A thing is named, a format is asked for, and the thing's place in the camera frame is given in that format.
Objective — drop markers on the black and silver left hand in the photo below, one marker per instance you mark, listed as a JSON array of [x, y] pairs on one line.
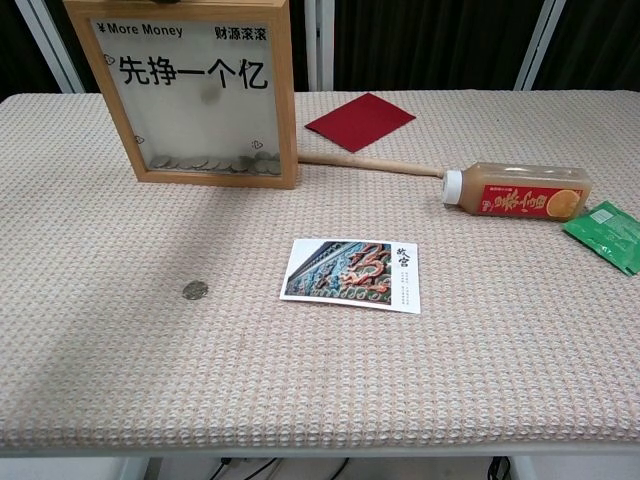
[[164, 1]]

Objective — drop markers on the wooden frame money box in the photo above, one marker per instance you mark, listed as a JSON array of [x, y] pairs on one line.
[[287, 100]]

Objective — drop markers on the pile of silver coins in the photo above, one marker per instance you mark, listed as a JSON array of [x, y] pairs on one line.
[[215, 164]]

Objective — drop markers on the red envelope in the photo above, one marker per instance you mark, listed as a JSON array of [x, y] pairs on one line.
[[360, 122]]

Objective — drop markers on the wooden stick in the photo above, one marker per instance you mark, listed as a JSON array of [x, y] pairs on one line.
[[370, 163]]

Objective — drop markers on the beige woven tablecloth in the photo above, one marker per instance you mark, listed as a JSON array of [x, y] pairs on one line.
[[320, 360]]

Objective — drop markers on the juice bottle with red label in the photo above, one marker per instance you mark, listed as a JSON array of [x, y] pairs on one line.
[[525, 187]]

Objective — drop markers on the green foil packet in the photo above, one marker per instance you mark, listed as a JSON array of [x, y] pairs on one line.
[[605, 232]]

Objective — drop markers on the white metal frame post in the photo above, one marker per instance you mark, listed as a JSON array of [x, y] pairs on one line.
[[320, 45], [52, 47], [536, 45]]

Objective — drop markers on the dragon wall postcard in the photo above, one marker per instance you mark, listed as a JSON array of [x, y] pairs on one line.
[[350, 275]]

